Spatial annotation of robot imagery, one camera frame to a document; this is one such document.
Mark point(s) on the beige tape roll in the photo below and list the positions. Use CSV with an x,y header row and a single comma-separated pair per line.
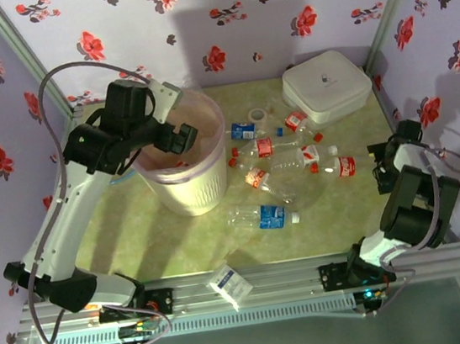
x,y
249,115

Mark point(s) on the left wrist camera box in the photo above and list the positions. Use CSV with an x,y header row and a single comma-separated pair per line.
x,y
164,93

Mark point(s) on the orange round object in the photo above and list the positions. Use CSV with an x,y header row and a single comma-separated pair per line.
x,y
89,307

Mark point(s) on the blue label bottle white cap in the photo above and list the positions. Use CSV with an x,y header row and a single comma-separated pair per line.
x,y
272,216

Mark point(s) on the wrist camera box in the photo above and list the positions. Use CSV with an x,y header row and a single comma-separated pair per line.
x,y
408,155
164,93

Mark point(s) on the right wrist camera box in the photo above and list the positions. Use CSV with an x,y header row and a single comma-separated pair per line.
x,y
408,155

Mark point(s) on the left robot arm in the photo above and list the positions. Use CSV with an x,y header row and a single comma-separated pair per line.
x,y
53,246

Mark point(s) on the white square lidded box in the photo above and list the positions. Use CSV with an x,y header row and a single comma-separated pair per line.
x,y
329,87

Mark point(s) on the aluminium frame post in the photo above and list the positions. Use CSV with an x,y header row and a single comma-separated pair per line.
x,y
395,2
24,50

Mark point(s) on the white printed packet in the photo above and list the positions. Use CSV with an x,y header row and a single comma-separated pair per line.
x,y
230,284

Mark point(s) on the small circuit board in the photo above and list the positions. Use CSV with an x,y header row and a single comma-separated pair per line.
x,y
138,329
371,294

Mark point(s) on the small bottle blue label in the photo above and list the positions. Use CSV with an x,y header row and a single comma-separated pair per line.
x,y
243,131

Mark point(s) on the aluminium front rail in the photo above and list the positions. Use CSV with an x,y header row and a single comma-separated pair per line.
x,y
278,280

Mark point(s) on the red label bottle white cap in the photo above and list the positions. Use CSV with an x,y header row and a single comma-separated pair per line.
x,y
308,153

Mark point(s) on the cream plastic bin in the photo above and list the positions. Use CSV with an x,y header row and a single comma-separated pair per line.
x,y
198,189

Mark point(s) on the translucent pink bin liner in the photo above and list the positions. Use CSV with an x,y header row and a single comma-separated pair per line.
x,y
201,112

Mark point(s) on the large clear bottle red label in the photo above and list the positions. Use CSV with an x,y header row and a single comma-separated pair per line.
x,y
255,177

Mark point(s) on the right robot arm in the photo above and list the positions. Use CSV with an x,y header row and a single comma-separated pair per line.
x,y
414,215

